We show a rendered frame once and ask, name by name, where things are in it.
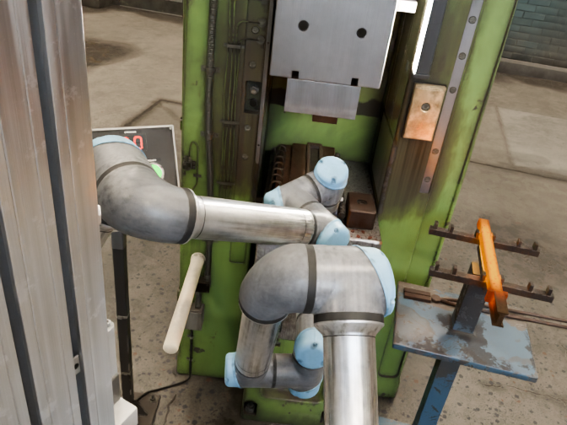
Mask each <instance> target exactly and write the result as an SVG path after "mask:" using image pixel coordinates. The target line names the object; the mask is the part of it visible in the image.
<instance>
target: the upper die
mask: <svg viewBox="0 0 567 425"><path fill-rule="evenodd" d="M298 78H299V72H298V71H293V72H292V78H288V79H287V87H286V94H285V101H284V108H283V111H288V112H295V113H302V114H309V115H316V116H329V117H336V118H343V119H350V120H355V117H356V111H357V107H358V103H359V94H360V90H361V87H359V86H357V84H356V79H355V78H352V81H351V85H345V84H338V83H325V82H318V81H311V80H304V79H298Z"/></svg>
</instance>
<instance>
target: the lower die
mask: <svg viewBox="0 0 567 425"><path fill-rule="evenodd" d="M283 145H284V146H285V147H286V148H287V149H286V152H285V153H286V157H285V164H284V169H283V182H281V177H280V176H278V175H277V177H276V180H279V181H280V182H281V183H282V185H284V184H286V183H288V182H290V181H292V180H295V179H297V178H299V177H301V176H303V175H305V174H307V173H310V145H316V146H320V159H322V158H324V157H328V156H333V155H335V148H331V147H324V146H322V144H320V143H307V145H306V144H299V143H293V145H286V144H283Z"/></svg>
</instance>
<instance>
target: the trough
mask: <svg viewBox="0 0 567 425"><path fill-rule="evenodd" d="M319 160H320V146H316V145H310V172H311V171H313V170H314V168H315V166H316V164H317V162H318V161H319Z"/></svg>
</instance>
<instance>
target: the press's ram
mask: <svg viewBox="0 0 567 425"><path fill-rule="evenodd" d="M416 6H417V2H416V1H415V0H277V2H276V10H275V19H274V27H273V44H272V53H271V61H270V70H269V75H271V76H278V77H285V78H292V72H293V71H298V72H299V78H298V79H304V80H311V81H318V82H325V83H338V84H345V85H351V81H352V78H355V79H356V84H357V86H359V87H366V88H373V89H379V88H380V86H381V79H382V74H383V70H384V66H385V61H386V54H387V50H388V46H389V42H390V38H391V33H392V26H393V22H394V18H395V13H396V11H401V12H408V13H415V10H416Z"/></svg>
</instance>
